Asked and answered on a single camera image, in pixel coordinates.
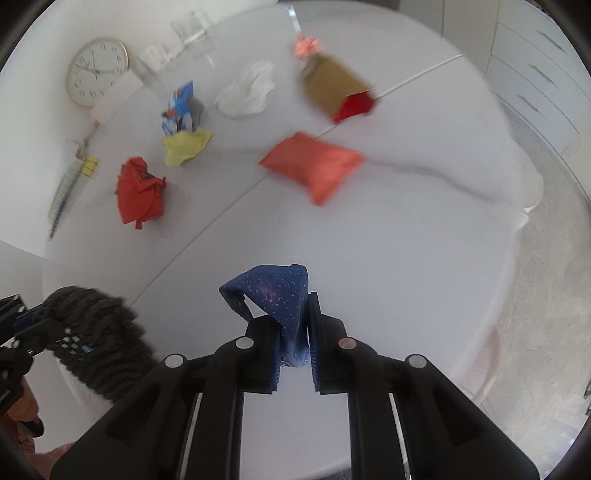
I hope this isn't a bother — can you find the brown cardboard box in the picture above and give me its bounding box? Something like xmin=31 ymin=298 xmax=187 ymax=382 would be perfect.
xmin=299 ymin=53 xmax=378 ymax=124

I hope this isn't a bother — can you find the blue starry cloth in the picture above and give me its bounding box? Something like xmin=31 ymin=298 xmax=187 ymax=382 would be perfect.
xmin=219 ymin=264 xmax=311 ymax=370

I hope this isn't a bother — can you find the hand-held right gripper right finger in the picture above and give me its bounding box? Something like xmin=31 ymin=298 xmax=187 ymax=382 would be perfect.
xmin=305 ymin=291 xmax=541 ymax=480

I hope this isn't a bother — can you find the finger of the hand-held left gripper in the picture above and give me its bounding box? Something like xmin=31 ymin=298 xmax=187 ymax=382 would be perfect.
xmin=13 ymin=302 xmax=95 ymax=358

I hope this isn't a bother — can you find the blue printed wrapper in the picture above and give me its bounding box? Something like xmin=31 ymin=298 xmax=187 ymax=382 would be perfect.
xmin=161 ymin=80 xmax=206 ymax=137

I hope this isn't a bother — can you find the white box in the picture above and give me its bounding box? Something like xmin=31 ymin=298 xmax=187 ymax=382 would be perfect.
xmin=90 ymin=74 xmax=145 ymax=123

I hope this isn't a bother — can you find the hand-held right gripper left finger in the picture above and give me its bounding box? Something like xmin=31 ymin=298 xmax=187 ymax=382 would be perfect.
xmin=50 ymin=315 xmax=280 ymax=480

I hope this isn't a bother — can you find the small pink wrapper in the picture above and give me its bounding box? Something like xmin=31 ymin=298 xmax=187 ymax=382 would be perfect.
xmin=293 ymin=36 xmax=321 ymax=61

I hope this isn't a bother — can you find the red crumpled wrapper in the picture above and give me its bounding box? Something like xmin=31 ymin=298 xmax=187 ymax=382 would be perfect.
xmin=115 ymin=157 xmax=168 ymax=230

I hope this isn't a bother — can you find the pink patterned cloth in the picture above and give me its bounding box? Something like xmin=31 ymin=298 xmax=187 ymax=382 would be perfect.
xmin=0 ymin=376 xmax=44 ymax=462

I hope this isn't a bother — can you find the yellow cloth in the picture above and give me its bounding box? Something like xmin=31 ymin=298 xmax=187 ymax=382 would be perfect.
xmin=161 ymin=129 xmax=213 ymax=168

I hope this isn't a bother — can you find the clear drinking glass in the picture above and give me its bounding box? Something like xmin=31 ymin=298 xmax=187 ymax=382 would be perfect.
xmin=170 ymin=10 xmax=216 ymax=60
xmin=133 ymin=44 xmax=177 ymax=85

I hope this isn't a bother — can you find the white drawer cabinet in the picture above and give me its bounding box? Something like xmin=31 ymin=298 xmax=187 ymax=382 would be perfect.
xmin=485 ymin=0 xmax=591 ymax=158

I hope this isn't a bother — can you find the round wall clock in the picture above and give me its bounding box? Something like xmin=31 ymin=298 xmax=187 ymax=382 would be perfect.
xmin=66 ymin=38 xmax=130 ymax=108

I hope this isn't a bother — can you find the dark knitted cloth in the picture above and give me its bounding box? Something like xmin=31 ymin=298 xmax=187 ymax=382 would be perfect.
xmin=44 ymin=286 xmax=158 ymax=403

